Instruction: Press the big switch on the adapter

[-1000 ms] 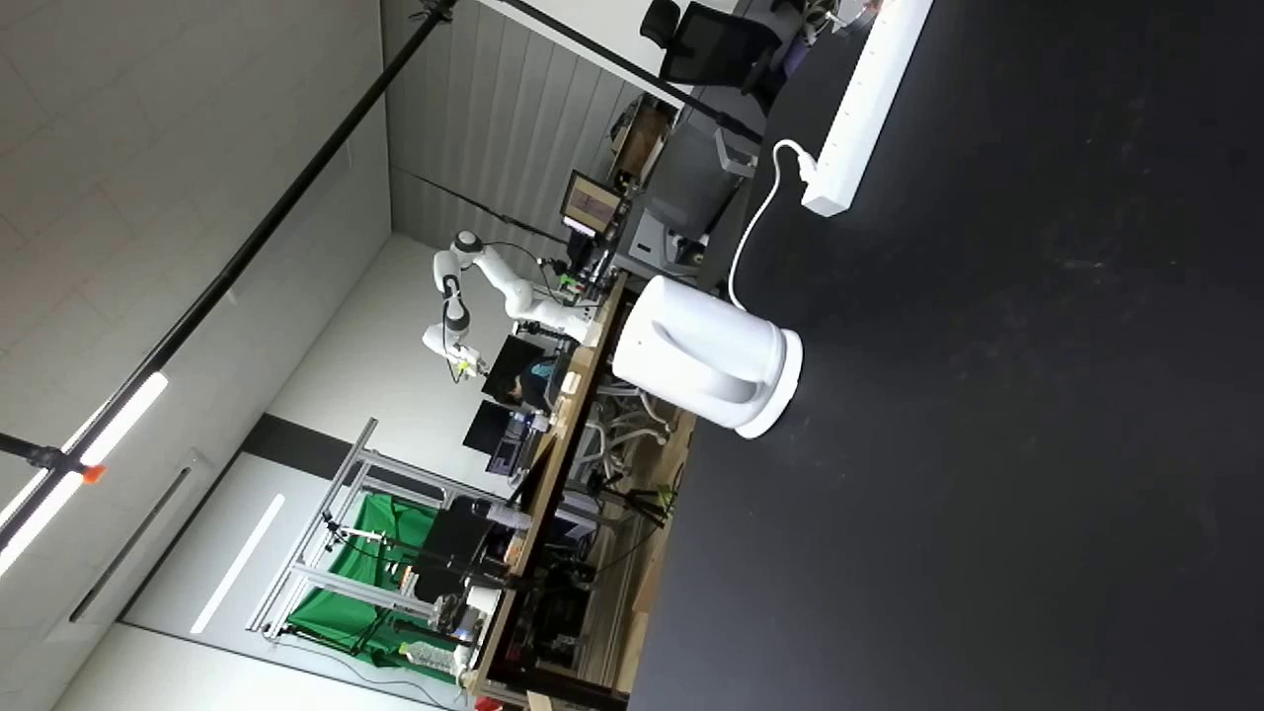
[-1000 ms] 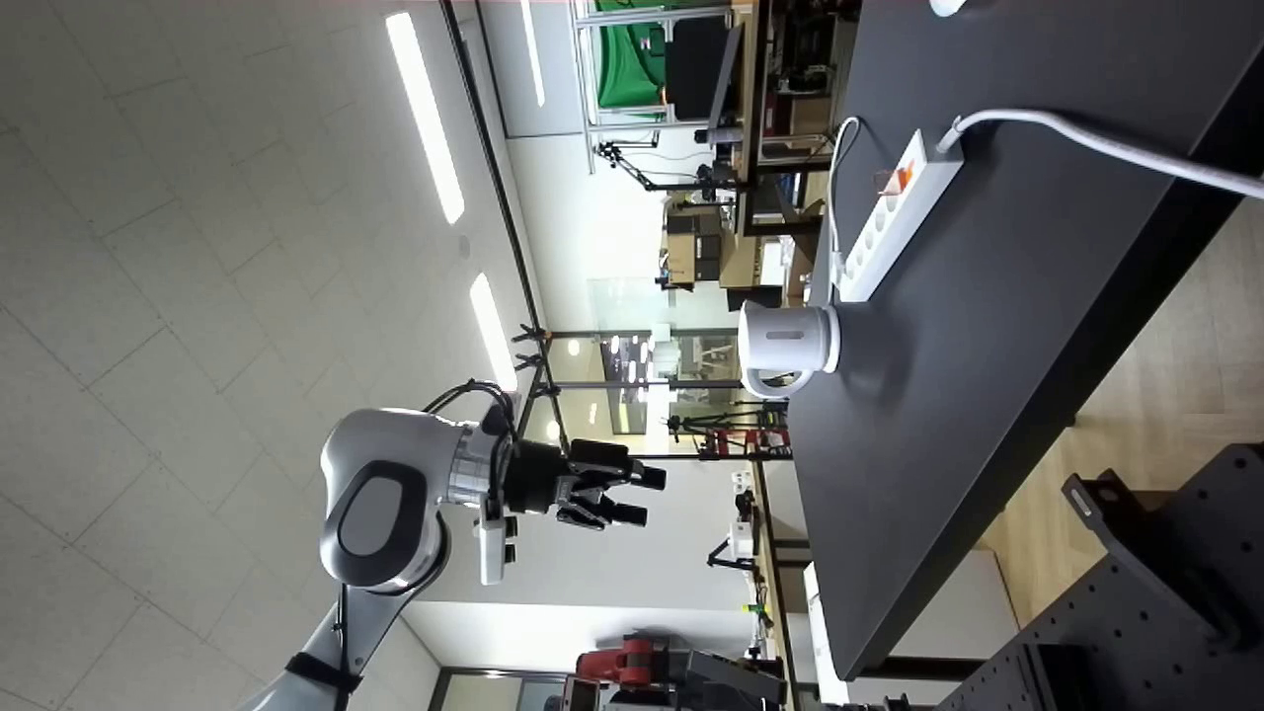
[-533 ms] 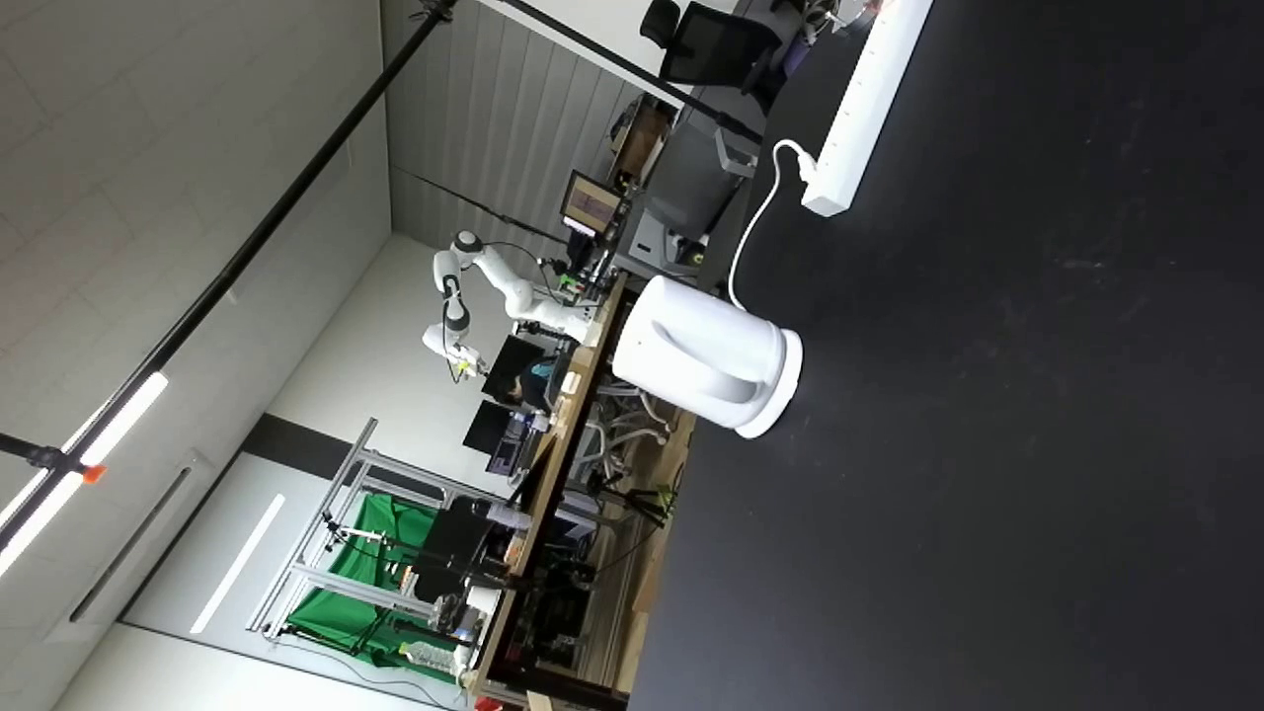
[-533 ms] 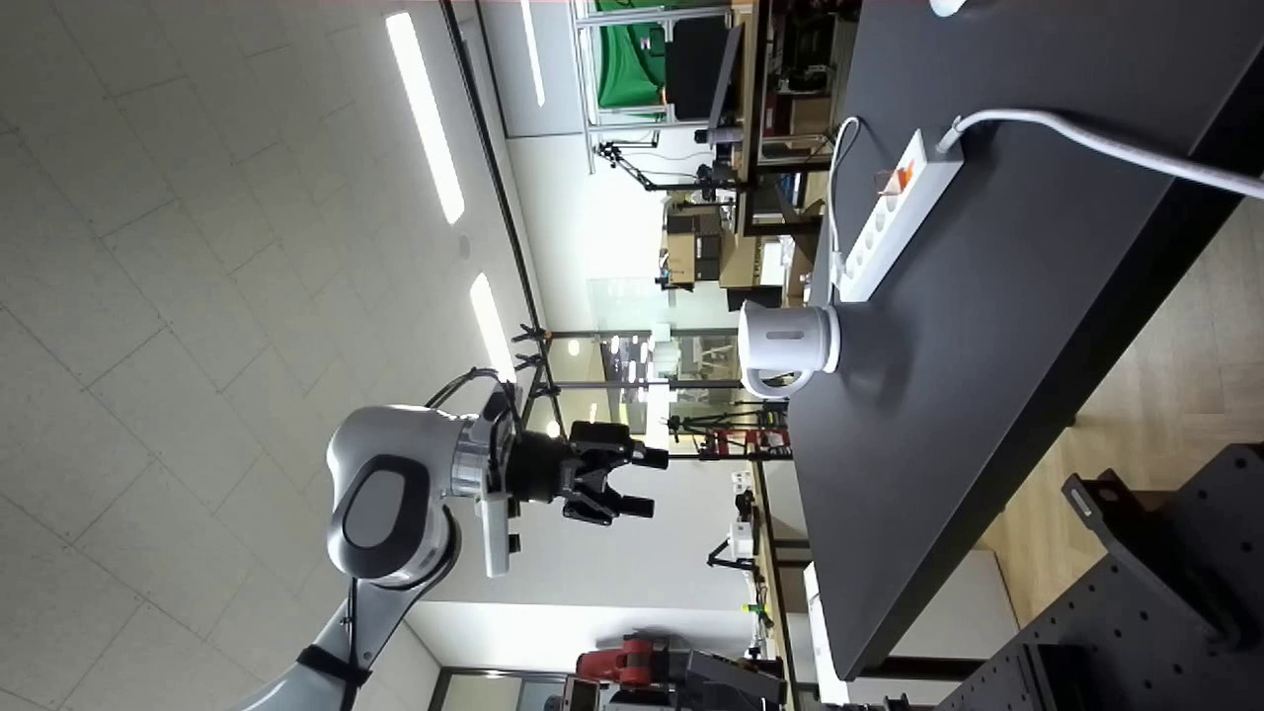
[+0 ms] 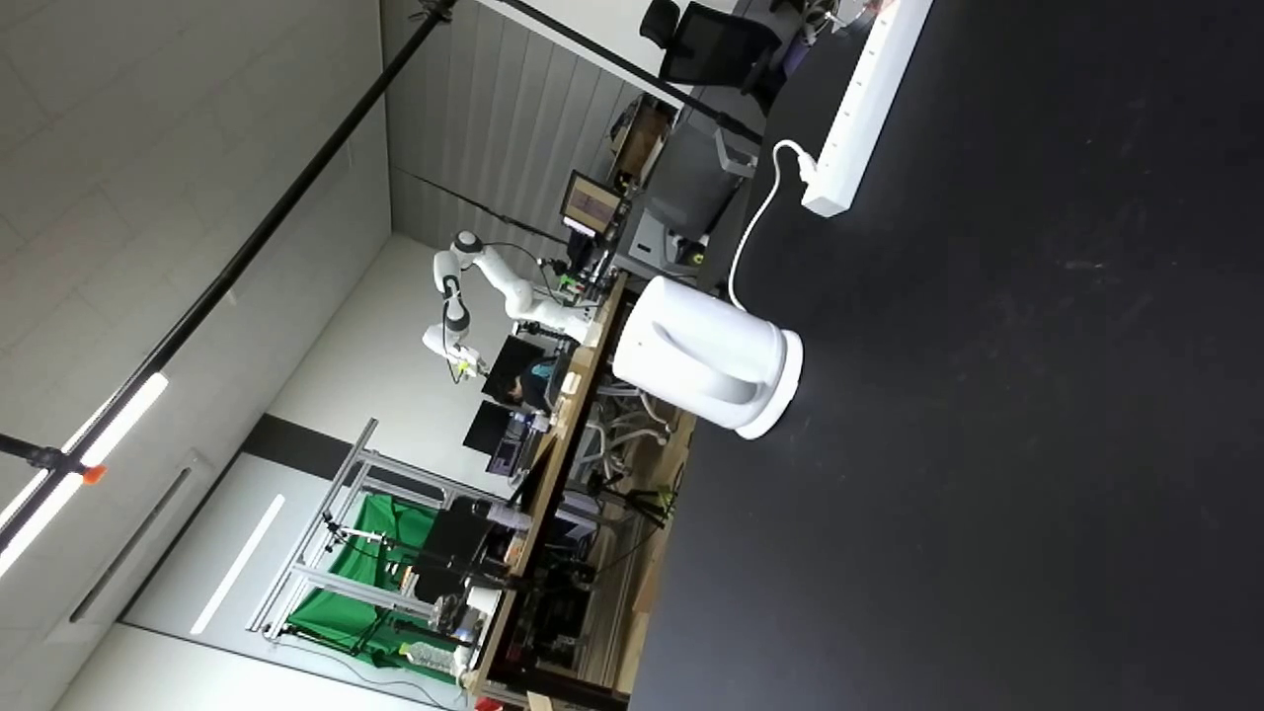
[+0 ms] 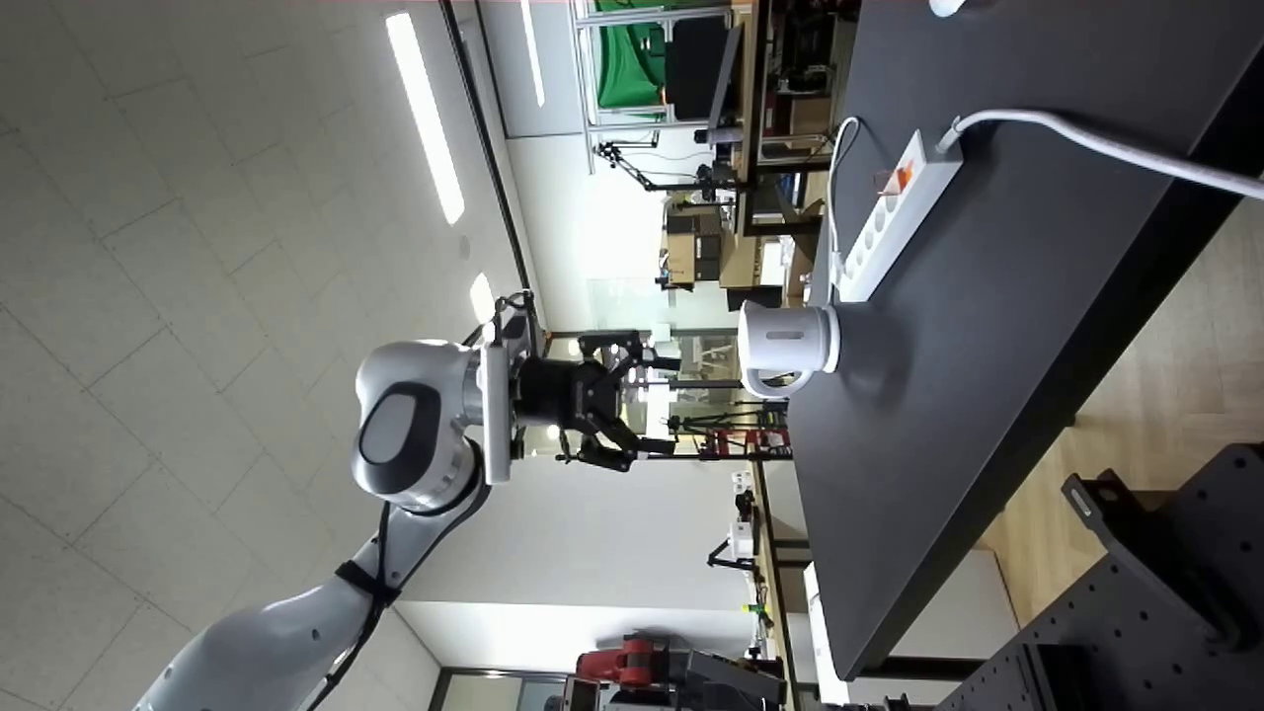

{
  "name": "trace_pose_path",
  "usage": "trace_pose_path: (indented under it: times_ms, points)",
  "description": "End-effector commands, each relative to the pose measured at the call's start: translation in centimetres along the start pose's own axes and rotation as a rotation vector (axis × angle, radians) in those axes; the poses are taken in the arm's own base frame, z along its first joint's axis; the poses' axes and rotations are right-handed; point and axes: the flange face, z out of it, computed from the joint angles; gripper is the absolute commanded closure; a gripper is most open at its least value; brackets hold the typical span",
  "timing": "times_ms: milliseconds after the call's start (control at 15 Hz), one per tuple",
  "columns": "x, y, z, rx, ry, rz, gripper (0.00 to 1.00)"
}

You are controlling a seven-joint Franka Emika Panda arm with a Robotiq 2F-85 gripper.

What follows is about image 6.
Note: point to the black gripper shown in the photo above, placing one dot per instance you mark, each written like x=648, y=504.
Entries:
x=558, y=395

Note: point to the white power strip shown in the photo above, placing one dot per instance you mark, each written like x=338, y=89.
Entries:
x=896, y=217

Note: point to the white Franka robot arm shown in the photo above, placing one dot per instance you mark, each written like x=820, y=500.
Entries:
x=410, y=437

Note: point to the white wrist mounting plate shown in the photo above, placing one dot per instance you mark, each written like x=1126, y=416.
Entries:
x=498, y=407

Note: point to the short ceiling light strip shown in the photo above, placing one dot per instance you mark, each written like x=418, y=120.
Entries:
x=484, y=300

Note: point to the white mug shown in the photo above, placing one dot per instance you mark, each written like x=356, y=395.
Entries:
x=787, y=345

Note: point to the red machine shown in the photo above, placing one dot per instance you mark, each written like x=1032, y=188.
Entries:
x=625, y=666

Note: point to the green board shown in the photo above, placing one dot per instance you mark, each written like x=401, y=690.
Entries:
x=629, y=60

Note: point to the long ceiling light strip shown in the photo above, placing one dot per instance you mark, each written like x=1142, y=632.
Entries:
x=423, y=110

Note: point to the white round object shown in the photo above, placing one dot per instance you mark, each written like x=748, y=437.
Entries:
x=947, y=4

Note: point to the black perforated breadboard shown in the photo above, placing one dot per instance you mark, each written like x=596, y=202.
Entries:
x=1158, y=619

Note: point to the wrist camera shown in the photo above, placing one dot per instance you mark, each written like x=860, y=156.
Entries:
x=517, y=317

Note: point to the white metal frame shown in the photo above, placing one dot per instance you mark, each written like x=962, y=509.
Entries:
x=588, y=80

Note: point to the black clamp bracket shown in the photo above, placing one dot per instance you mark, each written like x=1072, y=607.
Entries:
x=1158, y=554

